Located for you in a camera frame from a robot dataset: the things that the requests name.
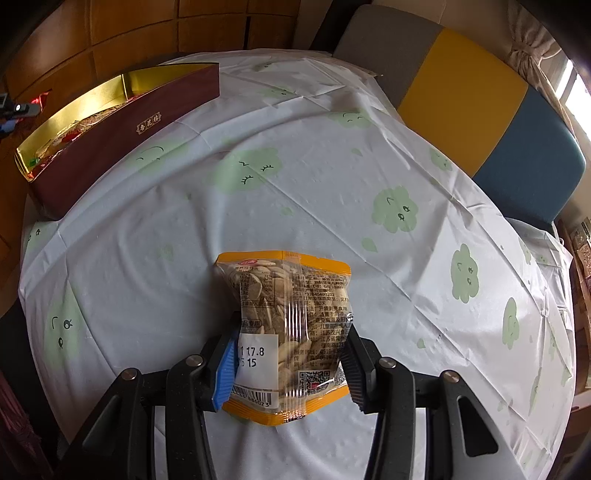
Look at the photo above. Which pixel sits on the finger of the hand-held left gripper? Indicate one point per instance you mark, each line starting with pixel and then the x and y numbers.
pixel 21 109
pixel 7 128

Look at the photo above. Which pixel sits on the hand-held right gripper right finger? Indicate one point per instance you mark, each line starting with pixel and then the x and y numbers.
pixel 355 374

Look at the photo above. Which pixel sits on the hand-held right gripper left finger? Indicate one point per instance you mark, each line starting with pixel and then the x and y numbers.
pixel 226 369

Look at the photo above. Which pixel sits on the clear seed packet orange edges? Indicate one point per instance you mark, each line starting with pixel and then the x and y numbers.
pixel 295 314

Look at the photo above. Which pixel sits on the maroon gift box gold inside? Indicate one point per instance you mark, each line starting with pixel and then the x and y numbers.
pixel 115 147

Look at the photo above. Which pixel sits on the wooden wardrobe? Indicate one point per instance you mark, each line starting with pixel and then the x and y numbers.
pixel 138 27

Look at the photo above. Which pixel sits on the dark red cloth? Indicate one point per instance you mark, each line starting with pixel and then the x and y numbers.
pixel 23 424

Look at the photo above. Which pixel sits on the patterned tissue box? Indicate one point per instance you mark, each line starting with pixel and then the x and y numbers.
pixel 582 244

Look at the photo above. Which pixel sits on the grey yellow blue chair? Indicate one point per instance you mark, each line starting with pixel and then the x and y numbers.
pixel 452 83

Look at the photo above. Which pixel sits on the black chair back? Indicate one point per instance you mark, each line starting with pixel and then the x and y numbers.
pixel 323 27

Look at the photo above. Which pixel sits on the window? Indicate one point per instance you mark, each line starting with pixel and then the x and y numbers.
pixel 575 87

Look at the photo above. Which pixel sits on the tied pink curtain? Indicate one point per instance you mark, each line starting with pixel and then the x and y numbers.
pixel 531 50

